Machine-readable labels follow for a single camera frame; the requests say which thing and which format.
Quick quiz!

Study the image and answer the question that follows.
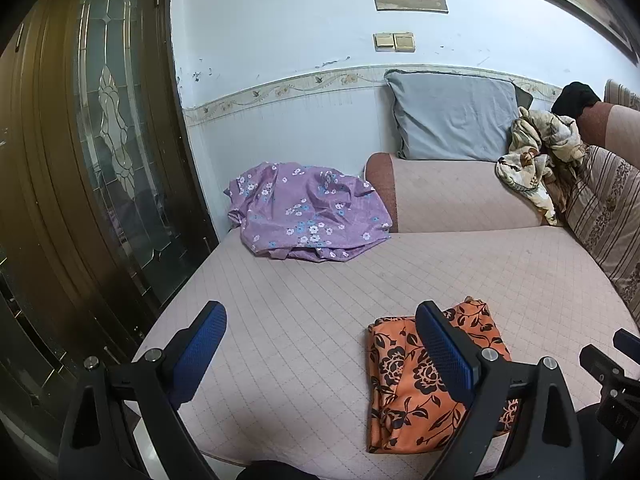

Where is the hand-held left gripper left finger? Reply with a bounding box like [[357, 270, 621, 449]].
[[59, 301, 227, 480]]

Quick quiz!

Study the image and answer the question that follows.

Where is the cream brown floral cloth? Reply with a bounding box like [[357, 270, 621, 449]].
[[496, 107, 588, 227]]

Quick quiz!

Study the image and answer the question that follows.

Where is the pink quilted sofa seat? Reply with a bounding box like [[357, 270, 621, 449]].
[[122, 225, 640, 478]]

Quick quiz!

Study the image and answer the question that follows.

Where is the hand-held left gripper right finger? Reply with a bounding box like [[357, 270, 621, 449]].
[[415, 301, 586, 480]]

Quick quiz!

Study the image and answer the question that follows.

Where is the wooden door with patterned glass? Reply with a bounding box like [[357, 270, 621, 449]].
[[0, 0, 221, 441]]

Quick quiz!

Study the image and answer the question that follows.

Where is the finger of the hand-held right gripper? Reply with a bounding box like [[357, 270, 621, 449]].
[[614, 328, 640, 358], [579, 344, 628, 388]]

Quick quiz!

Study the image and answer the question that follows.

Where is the brown striped cushion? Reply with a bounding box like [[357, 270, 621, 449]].
[[562, 144, 640, 306], [604, 79, 640, 111]]

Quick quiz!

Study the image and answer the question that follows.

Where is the pink sofa armrest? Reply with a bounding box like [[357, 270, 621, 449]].
[[364, 152, 556, 234]]

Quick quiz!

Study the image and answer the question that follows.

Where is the orange black floral blouse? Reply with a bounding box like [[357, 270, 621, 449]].
[[366, 297, 521, 453]]

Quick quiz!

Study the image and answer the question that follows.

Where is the black cloth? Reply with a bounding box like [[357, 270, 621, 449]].
[[551, 81, 602, 120]]

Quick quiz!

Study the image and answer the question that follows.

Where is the grey pillow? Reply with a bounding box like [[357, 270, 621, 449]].
[[384, 69, 533, 161]]

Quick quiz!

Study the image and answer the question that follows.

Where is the purple floral garment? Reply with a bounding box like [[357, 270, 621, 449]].
[[223, 161, 393, 262]]

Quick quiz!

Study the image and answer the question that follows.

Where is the pink brown sofa backrest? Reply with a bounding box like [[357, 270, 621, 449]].
[[577, 101, 640, 163]]

